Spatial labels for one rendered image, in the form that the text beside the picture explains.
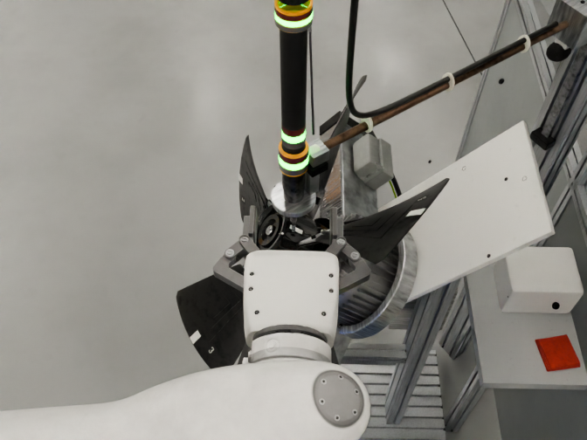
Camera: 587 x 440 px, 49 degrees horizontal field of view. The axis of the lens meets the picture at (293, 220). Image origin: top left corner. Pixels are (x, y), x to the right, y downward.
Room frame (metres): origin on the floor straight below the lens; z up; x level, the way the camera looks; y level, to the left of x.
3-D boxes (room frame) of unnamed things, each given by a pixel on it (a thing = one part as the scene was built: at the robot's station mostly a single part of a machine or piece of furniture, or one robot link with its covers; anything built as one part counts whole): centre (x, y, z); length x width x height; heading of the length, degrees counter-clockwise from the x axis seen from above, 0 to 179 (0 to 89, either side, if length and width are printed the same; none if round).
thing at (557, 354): (0.61, -0.61, 0.87); 0.08 x 0.08 x 0.02; 8
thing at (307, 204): (0.62, -0.01, 1.49); 0.09 x 0.07 x 0.10; 124
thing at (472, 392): (0.72, -0.55, 0.41); 0.04 x 0.04 x 0.83; 89
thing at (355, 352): (0.75, -0.22, 0.56); 0.19 x 0.04 x 0.04; 89
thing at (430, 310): (0.74, -0.34, 0.57); 0.09 x 0.04 x 1.15; 179
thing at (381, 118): (0.79, -0.25, 1.54); 0.54 x 0.01 x 0.01; 124
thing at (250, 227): (0.40, 0.06, 1.65); 0.07 x 0.03 x 0.03; 179
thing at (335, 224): (0.40, -0.06, 1.65); 0.07 x 0.03 x 0.03; 179
